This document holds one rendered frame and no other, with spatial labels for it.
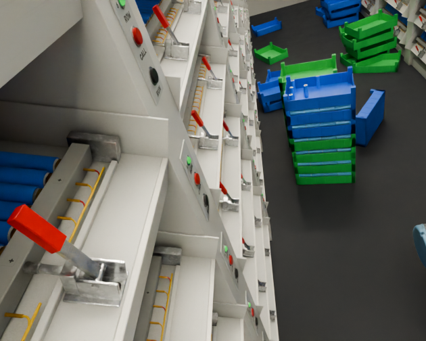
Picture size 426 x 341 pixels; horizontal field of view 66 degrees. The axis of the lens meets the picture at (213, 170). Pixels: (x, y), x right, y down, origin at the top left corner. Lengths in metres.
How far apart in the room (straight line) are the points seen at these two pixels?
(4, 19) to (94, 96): 0.15
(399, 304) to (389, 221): 0.39
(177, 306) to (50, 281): 0.22
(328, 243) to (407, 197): 0.45
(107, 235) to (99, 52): 0.16
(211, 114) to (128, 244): 0.55
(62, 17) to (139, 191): 0.16
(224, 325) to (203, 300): 0.20
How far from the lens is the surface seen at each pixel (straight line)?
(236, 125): 1.11
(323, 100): 1.54
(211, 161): 0.65
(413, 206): 1.78
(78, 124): 0.37
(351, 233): 1.64
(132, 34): 0.35
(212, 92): 0.89
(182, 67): 0.57
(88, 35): 0.32
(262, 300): 1.12
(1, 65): 0.21
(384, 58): 2.98
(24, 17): 0.24
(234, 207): 0.81
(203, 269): 0.49
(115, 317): 0.26
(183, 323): 0.45
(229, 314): 0.65
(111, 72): 0.33
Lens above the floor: 1.31
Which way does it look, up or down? 38 degrees down
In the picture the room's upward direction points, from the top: 20 degrees counter-clockwise
